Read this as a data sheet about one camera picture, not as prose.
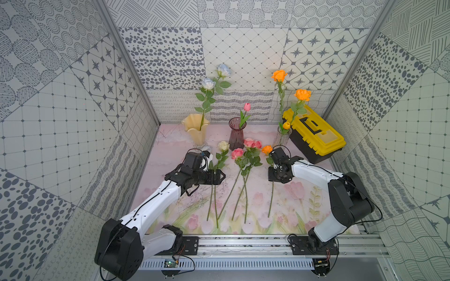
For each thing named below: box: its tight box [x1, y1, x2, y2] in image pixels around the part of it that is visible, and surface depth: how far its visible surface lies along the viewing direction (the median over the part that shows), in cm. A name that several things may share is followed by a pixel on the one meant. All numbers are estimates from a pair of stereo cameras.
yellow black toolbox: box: [282, 105, 347, 164], surface depth 96 cm
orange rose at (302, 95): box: [290, 88, 312, 124], surface depth 88 cm
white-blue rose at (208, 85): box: [194, 78, 216, 132], surface depth 90 cm
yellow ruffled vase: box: [181, 112, 210, 149], surface depth 97 cm
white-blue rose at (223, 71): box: [213, 63, 233, 95], surface depth 91 cm
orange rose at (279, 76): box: [270, 69, 288, 114], surface depth 86 cm
